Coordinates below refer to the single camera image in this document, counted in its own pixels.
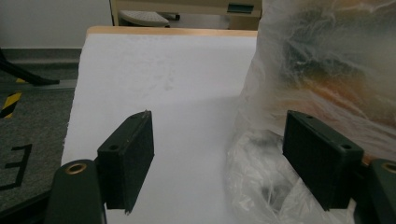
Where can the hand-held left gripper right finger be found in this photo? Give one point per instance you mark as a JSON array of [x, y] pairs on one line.
[[320, 158]]

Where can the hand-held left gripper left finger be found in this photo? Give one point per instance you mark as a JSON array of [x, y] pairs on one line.
[[127, 161]]

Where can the clear plastic bag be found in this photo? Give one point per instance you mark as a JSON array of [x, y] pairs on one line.
[[311, 102]]

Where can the black and yellow chips bag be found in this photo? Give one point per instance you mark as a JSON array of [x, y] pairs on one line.
[[314, 53]]

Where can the black stand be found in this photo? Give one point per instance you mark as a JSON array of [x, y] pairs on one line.
[[28, 77]]

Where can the grey footrest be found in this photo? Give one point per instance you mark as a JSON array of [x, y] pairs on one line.
[[143, 18]]

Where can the beige wooden desk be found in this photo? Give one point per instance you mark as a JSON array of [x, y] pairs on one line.
[[199, 6]]

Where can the aluminium floor rail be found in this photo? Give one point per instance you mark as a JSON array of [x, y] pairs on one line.
[[46, 85]]

